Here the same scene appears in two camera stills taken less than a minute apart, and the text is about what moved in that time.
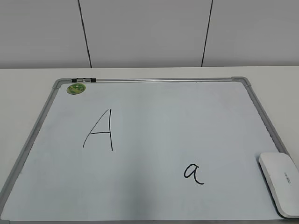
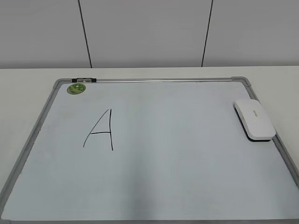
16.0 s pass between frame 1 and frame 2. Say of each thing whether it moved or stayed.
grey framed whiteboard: stayed
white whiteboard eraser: moved
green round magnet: stayed
